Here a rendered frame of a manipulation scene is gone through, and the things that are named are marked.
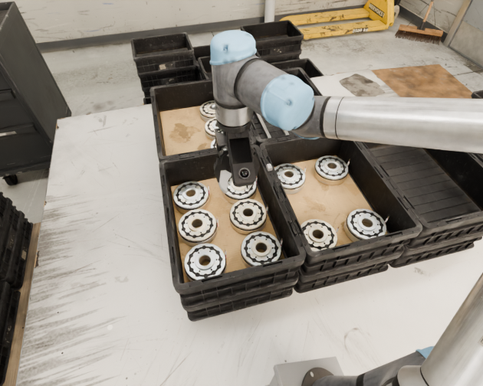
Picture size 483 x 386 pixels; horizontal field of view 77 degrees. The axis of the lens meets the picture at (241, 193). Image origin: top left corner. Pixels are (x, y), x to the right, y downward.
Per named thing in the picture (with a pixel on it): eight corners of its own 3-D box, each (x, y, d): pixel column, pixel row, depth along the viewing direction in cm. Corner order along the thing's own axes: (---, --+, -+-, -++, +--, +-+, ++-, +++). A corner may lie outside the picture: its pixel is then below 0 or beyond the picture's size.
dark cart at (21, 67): (74, 178, 208) (-9, 46, 139) (3, 192, 200) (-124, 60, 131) (78, 125, 245) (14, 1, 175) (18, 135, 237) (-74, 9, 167)
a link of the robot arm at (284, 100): (331, 102, 50) (283, 76, 55) (304, 76, 41) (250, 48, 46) (303, 142, 52) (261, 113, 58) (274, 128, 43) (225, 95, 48)
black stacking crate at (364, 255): (404, 253, 81) (424, 230, 72) (301, 280, 76) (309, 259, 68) (338, 155, 106) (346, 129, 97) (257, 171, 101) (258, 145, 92)
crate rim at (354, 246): (422, 235, 74) (426, 230, 72) (307, 263, 69) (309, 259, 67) (346, 133, 98) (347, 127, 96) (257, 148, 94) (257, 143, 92)
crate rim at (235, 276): (307, 263, 69) (309, 259, 67) (175, 296, 64) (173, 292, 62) (257, 148, 93) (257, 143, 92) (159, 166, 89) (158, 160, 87)
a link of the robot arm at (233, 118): (258, 106, 55) (214, 112, 54) (257, 126, 58) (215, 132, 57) (248, 84, 60) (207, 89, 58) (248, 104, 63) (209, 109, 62)
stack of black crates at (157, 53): (194, 87, 255) (186, 31, 220) (201, 108, 236) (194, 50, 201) (146, 95, 247) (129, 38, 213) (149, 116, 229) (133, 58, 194)
